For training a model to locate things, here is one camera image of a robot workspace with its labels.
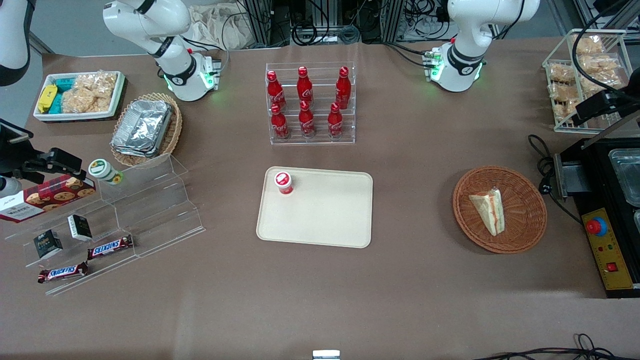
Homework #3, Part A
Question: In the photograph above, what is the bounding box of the oval light wicker basket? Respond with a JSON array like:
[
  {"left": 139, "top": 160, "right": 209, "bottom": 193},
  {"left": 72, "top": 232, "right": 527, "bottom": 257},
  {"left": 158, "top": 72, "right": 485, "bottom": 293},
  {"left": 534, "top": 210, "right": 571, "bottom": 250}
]
[{"left": 109, "top": 92, "right": 184, "bottom": 168}]

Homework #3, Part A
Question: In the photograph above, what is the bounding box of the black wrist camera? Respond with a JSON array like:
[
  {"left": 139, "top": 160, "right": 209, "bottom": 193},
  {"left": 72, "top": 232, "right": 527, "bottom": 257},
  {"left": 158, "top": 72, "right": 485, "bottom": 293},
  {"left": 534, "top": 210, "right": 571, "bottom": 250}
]
[
  {"left": 572, "top": 90, "right": 632, "bottom": 127},
  {"left": 0, "top": 119, "right": 84, "bottom": 185}
]

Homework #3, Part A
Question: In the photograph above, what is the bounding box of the black machine with yellow panel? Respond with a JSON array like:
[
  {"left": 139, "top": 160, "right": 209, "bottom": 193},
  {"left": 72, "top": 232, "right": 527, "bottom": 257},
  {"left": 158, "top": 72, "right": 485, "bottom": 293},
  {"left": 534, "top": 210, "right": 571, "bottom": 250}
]
[{"left": 552, "top": 112, "right": 640, "bottom": 300}]

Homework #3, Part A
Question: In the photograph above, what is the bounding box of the white rectangular snack bin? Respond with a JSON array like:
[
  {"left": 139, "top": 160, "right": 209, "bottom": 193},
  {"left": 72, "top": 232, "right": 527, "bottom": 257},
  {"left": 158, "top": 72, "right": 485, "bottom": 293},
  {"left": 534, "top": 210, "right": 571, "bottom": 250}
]
[{"left": 33, "top": 70, "right": 126, "bottom": 123}]

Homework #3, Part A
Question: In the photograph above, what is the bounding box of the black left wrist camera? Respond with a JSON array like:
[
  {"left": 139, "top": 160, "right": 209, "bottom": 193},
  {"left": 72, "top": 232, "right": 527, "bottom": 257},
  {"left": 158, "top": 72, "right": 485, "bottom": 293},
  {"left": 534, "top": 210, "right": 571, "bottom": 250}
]
[{"left": 572, "top": 90, "right": 632, "bottom": 127}]

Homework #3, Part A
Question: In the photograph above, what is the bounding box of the black floor cable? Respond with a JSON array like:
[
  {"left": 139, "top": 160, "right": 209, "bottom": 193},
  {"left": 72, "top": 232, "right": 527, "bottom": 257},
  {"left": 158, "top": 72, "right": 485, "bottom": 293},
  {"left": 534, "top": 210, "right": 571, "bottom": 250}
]
[{"left": 472, "top": 333, "right": 640, "bottom": 360}]

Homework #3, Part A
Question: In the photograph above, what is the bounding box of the black power cable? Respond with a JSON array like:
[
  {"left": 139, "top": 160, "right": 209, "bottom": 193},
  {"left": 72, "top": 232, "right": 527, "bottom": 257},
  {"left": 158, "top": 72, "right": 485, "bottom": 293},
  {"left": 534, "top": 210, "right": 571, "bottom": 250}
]
[{"left": 528, "top": 133, "right": 584, "bottom": 224}]

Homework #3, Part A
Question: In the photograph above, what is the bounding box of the round brown wicker basket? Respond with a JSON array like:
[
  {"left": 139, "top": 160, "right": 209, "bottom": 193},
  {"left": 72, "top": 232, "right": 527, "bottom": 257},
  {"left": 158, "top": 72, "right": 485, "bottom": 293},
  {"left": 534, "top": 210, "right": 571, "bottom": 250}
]
[{"left": 452, "top": 165, "right": 548, "bottom": 255}]

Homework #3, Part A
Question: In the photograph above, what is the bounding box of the red cola bottle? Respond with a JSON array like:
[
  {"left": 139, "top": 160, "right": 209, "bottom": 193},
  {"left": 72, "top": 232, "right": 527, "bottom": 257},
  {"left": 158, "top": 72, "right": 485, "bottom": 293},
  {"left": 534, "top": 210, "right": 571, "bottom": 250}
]
[
  {"left": 296, "top": 65, "right": 314, "bottom": 106},
  {"left": 270, "top": 103, "right": 290, "bottom": 140},
  {"left": 327, "top": 102, "right": 344, "bottom": 140},
  {"left": 266, "top": 70, "right": 287, "bottom": 111},
  {"left": 298, "top": 99, "right": 316, "bottom": 139},
  {"left": 335, "top": 65, "right": 352, "bottom": 110}
]

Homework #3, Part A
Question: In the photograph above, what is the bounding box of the brown Snickers bar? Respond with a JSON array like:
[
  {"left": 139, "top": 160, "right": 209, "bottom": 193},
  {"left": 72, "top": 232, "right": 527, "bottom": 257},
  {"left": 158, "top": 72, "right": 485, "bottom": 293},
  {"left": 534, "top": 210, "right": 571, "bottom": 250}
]
[
  {"left": 87, "top": 234, "right": 135, "bottom": 260},
  {"left": 37, "top": 261, "right": 90, "bottom": 285}
]

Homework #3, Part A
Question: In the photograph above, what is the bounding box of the teal snack packet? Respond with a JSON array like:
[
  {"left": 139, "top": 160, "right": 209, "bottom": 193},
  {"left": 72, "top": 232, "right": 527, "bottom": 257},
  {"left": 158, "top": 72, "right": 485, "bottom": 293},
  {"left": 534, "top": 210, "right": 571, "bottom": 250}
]
[{"left": 49, "top": 77, "right": 77, "bottom": 114}]

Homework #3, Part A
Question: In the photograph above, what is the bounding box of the triangular sandwich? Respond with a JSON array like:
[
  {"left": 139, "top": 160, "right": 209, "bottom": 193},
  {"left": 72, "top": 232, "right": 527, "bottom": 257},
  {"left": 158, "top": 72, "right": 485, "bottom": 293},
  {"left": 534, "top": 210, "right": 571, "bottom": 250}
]
[{"left": 468, "top": 187, "right": 506, "bottom": 237}]

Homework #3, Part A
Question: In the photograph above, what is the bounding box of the clear acrylic stepped stand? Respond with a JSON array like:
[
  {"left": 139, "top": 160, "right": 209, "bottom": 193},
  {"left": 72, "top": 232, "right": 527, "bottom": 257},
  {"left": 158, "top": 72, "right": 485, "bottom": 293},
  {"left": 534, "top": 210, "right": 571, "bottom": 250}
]
[{"left": 4, "top": 153, "right": 206, "bottom": 297}]

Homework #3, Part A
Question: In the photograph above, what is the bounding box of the green and white cup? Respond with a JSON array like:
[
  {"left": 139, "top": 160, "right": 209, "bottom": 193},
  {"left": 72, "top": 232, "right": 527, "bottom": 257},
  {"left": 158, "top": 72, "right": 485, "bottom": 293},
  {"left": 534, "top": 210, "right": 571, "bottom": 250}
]
[{"left": 88, "top": 158, "right": 124, "bottom": 186}]

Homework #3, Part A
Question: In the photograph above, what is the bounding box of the white wire rack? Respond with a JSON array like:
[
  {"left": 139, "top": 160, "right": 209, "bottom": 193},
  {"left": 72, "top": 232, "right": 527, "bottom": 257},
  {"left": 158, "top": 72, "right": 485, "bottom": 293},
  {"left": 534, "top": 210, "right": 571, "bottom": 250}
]
[{"left": 542, "top": 28, "right": 640, "bottom": 135}]

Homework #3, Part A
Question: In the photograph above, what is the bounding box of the clear bag of rice crackers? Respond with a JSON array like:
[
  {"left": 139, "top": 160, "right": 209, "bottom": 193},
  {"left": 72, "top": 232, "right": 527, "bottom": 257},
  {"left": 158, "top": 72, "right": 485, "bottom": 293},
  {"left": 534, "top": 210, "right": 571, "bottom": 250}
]
[
  {"left": 580, "top": 53, "right": 627, "bottom": 92},
  {"left": 549, "top": 82, "right": 582, "bottom": 102},
  {"left": 575, "top": 35, "right": 607, "bottom": 56},
  {"left": 547, "top": 63, "right": 577, "bottom": 84},
  {"left": 61, "top": 72, "right": 119, "bottom": 114},
  {"left": 552, "top": 99, "right": 581, "bottom": 124}
]

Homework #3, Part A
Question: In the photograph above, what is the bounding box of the yellow snack packet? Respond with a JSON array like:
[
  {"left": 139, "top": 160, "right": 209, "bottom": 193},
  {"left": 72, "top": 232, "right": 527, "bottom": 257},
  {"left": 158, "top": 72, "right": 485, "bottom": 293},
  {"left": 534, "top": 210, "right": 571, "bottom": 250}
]
[{"left": 38, "top": 84, "right": 59, "bottom": 114}]

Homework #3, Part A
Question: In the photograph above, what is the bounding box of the red tartan cookie box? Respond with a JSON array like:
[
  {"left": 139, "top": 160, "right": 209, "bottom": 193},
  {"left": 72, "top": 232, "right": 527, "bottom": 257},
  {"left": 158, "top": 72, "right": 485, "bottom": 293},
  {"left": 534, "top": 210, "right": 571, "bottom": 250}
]
[{"left": 0, "top": 174, "right": 97, "bottom": 224}]

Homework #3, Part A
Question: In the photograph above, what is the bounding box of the small black carton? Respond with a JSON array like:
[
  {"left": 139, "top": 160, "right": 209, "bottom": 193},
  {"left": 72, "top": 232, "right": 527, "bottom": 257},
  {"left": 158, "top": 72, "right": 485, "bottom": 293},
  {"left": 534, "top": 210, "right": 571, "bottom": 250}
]
[
  {"left": 33, "top": 229, "right": 64, "bottom": 260},
  {"left": 67, "top": 214, "right": 94, "bottom": 242}
]

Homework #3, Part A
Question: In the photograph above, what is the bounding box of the aluminium frame post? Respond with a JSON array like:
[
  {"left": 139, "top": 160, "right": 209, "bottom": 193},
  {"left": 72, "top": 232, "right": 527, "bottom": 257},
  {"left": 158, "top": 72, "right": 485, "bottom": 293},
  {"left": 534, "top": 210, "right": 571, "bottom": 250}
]
[
  {"left": 379, "top": 0, "right": 407, "bottom": 44},
  {"left": 244, "top": 0, "right": 274, "bottom": 47}
]

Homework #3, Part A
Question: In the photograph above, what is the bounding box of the stack of foil containers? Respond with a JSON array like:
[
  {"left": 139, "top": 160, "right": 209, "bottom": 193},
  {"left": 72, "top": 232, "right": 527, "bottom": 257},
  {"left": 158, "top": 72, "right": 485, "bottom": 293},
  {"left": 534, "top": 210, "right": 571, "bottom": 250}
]
[{"left": 110, "top": 99, "right": 174, "bottom": 159}]

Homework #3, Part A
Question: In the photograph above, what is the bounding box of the beige plastic tray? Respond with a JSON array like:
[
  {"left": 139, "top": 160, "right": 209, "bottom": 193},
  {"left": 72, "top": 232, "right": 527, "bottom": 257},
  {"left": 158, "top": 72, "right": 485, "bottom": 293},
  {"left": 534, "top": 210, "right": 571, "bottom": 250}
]
[{"left": 255, "top": 166, "right": 375, "bottom": 249}]

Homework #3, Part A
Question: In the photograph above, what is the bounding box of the black cable bundle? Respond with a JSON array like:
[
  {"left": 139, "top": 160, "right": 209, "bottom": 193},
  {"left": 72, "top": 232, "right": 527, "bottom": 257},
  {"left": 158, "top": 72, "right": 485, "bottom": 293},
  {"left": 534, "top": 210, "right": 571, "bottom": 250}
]
[{"left": 272, "top": 0, "right": 386, "bottom": 47}]

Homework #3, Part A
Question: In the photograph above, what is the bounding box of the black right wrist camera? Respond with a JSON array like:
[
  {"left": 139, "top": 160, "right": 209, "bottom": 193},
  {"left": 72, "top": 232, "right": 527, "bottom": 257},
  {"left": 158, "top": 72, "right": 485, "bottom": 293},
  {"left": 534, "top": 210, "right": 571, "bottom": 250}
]
[{"left": 0, "top": 119, "right": 84, "bottom": 185}]

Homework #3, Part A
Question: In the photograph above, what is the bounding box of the clear acrylic bottle rack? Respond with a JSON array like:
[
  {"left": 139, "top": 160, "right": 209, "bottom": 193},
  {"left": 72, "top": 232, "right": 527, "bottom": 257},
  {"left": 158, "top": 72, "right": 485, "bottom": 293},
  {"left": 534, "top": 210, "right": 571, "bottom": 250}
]
[{"left": 264, "top": 61, "right": 357, "bottom": 146}]

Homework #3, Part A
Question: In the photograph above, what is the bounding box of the beige cloth bag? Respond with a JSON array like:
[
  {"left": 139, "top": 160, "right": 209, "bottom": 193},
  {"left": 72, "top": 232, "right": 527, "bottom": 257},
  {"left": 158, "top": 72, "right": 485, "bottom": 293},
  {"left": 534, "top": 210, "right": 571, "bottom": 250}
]
[{"left": 186, "top": 3, "right": 252, "bottom": 50}]

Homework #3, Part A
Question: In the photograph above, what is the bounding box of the black arm base cable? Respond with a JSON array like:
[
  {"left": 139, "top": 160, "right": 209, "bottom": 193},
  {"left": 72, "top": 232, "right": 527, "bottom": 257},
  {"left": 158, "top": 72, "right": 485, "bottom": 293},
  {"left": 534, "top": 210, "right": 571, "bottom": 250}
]
[{"left": 384, "top": 42, "right": 434, "bottom": 69}]

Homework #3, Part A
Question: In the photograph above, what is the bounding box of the red and white cup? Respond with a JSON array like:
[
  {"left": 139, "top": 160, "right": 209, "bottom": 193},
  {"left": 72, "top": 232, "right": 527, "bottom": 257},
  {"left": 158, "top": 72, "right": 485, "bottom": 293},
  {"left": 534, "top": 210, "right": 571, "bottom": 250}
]
[{"left": 273, "top": 170, "right": 295, "bottom": 196}]

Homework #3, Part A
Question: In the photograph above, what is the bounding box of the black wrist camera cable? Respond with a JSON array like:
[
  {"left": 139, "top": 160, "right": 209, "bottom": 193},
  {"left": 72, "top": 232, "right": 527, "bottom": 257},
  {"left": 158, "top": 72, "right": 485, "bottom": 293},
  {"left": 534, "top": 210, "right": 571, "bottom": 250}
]
[{"left": 573, "top": 0, "right": 640, "bottom": 94}]

